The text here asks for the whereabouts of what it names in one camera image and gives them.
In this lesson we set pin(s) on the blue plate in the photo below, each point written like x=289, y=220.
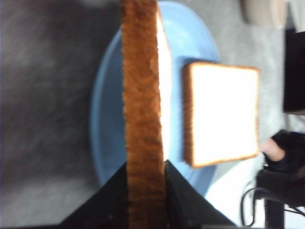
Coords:
x=189, y=40

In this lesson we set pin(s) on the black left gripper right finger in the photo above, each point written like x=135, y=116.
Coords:
x=185, y=206

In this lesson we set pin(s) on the toast slice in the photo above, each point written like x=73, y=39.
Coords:
x=147, y=89
x=220, y=113

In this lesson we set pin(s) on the cream ribbed bowl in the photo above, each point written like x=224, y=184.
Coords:
x=271, y=14

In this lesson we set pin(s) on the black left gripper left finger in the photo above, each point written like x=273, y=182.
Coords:
x=106, y=207

